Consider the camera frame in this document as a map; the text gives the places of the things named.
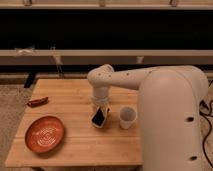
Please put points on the white plastic cup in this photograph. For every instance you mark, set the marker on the white plastic cup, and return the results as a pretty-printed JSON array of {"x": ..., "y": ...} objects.
[{"x": 127, "y": 117}]

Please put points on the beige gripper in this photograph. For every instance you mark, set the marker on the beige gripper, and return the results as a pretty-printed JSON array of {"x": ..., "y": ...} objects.
[{"x": 101, "y": 102}]

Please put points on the white sponge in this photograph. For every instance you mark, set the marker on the white sponge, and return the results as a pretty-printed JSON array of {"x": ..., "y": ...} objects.
[{"x": 100, "y": 127}]

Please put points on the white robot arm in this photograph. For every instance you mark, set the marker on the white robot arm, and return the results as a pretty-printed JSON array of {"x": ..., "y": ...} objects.
[{"x": 168, "y": 111}]

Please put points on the orange ribbed plate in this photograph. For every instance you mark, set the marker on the orange ribbed plate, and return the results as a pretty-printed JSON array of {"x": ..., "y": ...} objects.
[{"x": 44, "y": 134}]

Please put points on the red chili pepper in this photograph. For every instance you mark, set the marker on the red chili pepper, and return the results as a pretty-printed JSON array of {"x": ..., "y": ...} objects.
[{"x": 38, "y": 102}]

